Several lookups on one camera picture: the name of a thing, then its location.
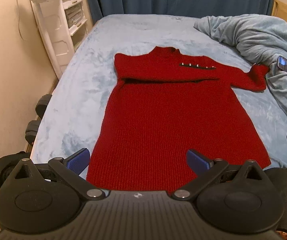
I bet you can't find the red knit sweater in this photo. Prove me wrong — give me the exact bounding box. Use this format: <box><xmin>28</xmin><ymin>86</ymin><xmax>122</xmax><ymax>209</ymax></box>
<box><xmin>86</xmin><ymin>47</ymin><xmax>271</xmax><ymax>192</ymax></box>

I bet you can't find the lower black dumbbell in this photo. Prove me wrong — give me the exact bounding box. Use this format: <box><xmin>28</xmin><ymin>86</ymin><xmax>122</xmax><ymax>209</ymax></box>
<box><xmin>25</xmin><ymin>120</ymin><xmax>41</xmax><ymax>145</ymax></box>

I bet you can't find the black dumbbell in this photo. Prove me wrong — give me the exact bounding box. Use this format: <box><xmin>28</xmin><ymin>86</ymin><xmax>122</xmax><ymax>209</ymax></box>
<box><xmin>35</xmin><ymin>94</ymin><xmax>52</xmax><ymax>119</ymax></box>
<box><xmin>25</xmin><ymin>120</ymin><xmax>41</xmax><ymax>145</ymax></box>

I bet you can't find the upper black dumbbell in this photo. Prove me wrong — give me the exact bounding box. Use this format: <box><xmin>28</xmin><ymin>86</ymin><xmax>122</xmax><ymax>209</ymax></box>
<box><xmin>35</xmin><ymin>94</ymin><xmax>52</xmax><ymax>119</ymax></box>

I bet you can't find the light blue fleece bed cover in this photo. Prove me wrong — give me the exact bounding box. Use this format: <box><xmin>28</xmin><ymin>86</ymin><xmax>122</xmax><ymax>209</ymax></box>
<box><xmin>30</xmin><ymin>13</ymin><xmax>287</xmax><ymax>181</ymax></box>

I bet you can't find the grey-blue crumpled blanket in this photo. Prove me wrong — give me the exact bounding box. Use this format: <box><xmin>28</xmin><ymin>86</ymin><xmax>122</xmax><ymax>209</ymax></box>
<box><xmin>194</xmin><ymin>14</ymin><xmax>287</xmax><ymax>115</ymax></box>

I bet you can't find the white shelf unit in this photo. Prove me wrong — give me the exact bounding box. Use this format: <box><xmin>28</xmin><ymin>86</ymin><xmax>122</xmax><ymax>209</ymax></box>
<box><xmin>62</xmin><ymin>0</ymin><xmax>93</xmax><ymax>51</ymax></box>

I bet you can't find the white standing fan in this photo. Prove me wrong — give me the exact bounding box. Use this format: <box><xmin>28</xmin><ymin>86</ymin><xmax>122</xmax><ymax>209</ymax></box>
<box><xmin>30</xmin><ymin>0</ymin><xmax>75</xmax><ymax>79</ymax></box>

